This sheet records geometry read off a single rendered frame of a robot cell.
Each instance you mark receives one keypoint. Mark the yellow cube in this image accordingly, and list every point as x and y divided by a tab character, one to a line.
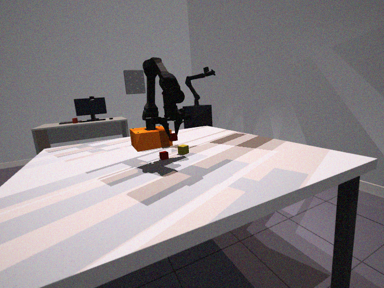
183	149

